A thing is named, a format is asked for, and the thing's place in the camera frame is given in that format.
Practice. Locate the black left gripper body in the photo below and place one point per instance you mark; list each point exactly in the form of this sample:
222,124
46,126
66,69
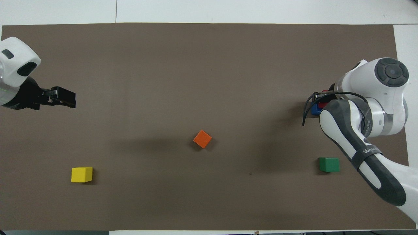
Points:
29,96

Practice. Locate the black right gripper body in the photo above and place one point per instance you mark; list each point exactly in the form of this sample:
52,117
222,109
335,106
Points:
332,88

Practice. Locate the red wooden block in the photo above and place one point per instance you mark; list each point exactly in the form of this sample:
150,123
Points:
323,105

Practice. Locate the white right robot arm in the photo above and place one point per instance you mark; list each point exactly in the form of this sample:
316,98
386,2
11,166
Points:
392,98

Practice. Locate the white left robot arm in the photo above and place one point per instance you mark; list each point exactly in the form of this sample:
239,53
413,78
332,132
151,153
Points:
16,55

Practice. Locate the blue wooden block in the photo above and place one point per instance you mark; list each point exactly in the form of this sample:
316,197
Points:
315,110

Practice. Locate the green wooden block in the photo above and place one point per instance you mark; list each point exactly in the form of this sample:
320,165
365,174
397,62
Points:
329,164

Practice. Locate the yellow wooden block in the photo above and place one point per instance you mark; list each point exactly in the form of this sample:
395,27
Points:
81,174

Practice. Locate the orange wooden block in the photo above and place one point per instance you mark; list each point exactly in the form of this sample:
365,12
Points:
202,139

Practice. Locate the brown table mat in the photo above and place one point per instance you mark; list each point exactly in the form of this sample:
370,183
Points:
209,81

